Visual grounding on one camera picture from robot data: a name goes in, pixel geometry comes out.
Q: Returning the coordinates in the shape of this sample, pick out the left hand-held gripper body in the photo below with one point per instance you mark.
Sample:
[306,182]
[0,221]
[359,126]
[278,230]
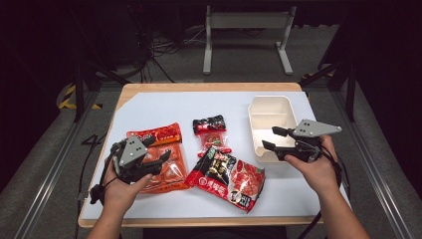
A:
[132,151]

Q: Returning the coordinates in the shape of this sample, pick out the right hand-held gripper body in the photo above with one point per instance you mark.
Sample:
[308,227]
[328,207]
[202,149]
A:
[313,128]

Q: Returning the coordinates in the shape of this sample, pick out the orange multi-pack packet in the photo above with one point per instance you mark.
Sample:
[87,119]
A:
[174,166]

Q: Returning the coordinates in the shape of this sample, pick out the cream divided container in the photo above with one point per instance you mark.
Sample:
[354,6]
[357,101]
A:
[268,116]

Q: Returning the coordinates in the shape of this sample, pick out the large red and black packet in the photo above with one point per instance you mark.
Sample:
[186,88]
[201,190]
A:
[232,179]

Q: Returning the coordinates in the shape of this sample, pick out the person's right hand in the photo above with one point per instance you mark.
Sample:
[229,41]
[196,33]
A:
[320,172]

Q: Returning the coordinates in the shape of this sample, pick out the person's left hand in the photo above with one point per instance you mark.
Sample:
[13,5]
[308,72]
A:
[121,194]

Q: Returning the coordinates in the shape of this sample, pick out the white paper mat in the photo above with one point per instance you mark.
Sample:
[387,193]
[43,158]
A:
[172,106]

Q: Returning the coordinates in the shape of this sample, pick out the small black and red packet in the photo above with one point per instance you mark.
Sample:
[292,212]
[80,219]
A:
[210,126]

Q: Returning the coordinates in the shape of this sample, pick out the black tripod stand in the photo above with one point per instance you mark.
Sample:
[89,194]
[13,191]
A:
[78,93]
[350,86]

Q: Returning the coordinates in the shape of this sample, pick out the wooden table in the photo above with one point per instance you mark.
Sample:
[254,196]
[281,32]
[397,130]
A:
[199,87]

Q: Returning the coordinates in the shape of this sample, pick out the yellow and black floor tape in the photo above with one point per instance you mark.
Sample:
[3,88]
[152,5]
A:
[68,99]

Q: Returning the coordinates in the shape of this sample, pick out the person's dark clothing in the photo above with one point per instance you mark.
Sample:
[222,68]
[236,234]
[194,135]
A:
[215,233]

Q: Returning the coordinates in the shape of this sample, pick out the grey metal stand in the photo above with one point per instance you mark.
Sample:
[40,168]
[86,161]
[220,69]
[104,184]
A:
[249,20]

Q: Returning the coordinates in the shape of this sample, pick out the aluminium floor rail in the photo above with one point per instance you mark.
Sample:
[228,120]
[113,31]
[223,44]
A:
[49,172]
[375,172]

